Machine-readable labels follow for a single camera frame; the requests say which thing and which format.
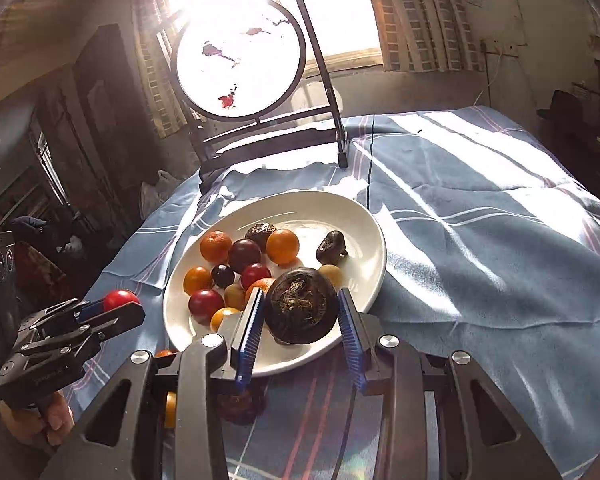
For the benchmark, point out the checkered curtain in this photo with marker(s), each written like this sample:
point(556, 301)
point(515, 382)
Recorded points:
point(422, 36)
point(163, 107)

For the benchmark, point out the brown dried date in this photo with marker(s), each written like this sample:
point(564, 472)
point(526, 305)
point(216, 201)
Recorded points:
point(259, 234)

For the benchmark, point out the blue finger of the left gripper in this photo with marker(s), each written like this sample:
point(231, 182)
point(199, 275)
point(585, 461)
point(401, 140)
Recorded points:
point(90, 309)
point(116, 322)

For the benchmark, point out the person's left hand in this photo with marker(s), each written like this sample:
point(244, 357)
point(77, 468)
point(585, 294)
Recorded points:
point(54, 425)

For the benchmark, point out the checkered curtain right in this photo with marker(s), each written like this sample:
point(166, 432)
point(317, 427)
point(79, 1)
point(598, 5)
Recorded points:
point(422, 36)

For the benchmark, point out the round painted screen on stand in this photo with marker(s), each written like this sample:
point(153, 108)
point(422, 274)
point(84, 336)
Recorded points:
point(238, 62)

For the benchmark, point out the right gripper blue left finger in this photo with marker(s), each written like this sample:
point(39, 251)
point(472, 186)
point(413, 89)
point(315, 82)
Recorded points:
point(246, 339)

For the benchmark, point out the white ceramic plate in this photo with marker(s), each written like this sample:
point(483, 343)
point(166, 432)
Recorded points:
point(310, 215)

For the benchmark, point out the checkered curtain left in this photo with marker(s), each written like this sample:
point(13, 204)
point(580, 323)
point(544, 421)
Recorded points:
point(163, 107)

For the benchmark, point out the dark wrinkled passion fruit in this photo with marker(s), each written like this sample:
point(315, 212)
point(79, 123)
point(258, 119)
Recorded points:
point(300, 307)

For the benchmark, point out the white plastic bag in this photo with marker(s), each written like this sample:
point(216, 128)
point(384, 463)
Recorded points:
point(153, 196)

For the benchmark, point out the red cherry tomato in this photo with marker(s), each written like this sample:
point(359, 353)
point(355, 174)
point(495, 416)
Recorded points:
point(118, 298)

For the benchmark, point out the small orange mandarin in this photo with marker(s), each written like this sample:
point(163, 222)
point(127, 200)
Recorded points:
point(215, 246)

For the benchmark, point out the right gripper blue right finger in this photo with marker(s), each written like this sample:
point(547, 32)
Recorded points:
point(359, 334)

